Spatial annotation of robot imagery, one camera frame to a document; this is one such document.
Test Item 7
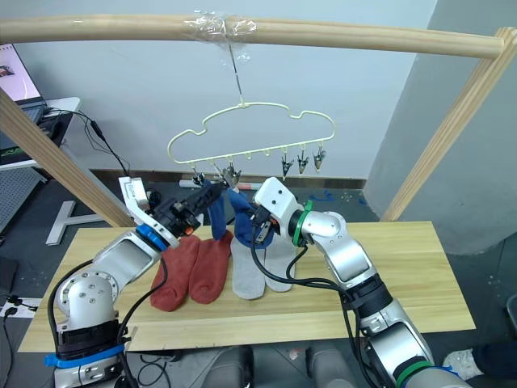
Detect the white power strip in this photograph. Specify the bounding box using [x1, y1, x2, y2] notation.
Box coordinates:
[0, 294, 41, 318]

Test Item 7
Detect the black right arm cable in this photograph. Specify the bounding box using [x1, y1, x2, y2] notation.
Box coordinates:
[250, 217, 389, 388]

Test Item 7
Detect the blue sock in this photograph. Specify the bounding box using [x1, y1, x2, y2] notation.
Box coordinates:
[225, 186, 276, 252]
[200, 180, 228, 242]

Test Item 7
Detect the grey perforated panel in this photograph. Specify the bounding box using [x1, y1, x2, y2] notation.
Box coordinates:
[0, 167, 42, 232]

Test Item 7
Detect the thin metal hanger hook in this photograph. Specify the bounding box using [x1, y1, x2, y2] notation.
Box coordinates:
[227, 43, 246, 107]

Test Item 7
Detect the thin black power cable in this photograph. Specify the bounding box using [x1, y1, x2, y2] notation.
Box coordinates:
[43, 107, 131, 178]

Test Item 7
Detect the cream plastic clip hanger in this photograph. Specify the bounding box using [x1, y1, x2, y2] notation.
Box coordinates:
[166, 100, 337, 167]

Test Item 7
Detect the white desk foot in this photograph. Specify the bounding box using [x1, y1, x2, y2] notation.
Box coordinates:
[46, 200, 107, 246]

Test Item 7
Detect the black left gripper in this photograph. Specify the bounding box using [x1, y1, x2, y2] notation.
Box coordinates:
[155, 183, 225, 238]

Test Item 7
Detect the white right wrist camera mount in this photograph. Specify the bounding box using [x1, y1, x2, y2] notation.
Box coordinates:
[253, 176, 305, 240]

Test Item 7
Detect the grey sock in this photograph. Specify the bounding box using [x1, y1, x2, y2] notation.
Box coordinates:
[261, 238, 299, 293]
[229, 237, 268, 302]

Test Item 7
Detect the red sock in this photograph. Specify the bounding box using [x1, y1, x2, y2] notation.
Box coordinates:
[149, 235, 202, 313]
[188, 237, 233, 306]

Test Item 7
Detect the dark blue cloth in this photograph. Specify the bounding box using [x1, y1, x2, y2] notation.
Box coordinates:
[472, 342, 517, 382]

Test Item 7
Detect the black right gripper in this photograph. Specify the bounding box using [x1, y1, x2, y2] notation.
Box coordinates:
[246, 206, 280, 246]

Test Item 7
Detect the crumpled white paper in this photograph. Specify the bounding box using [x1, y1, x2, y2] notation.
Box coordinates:
[443, 348, 486, 380]

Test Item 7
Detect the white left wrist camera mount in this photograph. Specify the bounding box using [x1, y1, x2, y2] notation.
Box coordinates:
[118, 175, 182, 249]

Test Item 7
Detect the clear plastic tape wrap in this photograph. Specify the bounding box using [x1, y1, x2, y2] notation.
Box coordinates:
[180, 8, 259, 61]

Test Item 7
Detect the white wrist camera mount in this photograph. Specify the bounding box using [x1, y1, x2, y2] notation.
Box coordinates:
[118, 175, 182, 249]
[253, 176, 305, 240]

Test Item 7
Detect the light wooden horizontal rail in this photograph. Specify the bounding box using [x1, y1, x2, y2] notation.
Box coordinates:
[0, 14, 508, 61]

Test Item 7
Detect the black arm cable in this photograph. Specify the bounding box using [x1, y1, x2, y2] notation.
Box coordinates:
[116, 250, 170, 388]
[250, 217, 389, 388]

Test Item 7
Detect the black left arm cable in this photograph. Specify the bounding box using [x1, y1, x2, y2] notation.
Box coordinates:
[116, 250, 170, 388]

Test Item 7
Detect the open laptop with bright screen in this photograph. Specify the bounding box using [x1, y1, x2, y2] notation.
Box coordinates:
[0, 43, 49, 124]

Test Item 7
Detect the light wooden slanted post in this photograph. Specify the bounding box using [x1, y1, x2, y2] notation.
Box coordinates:
[0, 86, 137, 228]
[380, 26, 517, 222]

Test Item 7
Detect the white desk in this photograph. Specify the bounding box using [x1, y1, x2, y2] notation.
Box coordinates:
[0, 95, 82, 171]

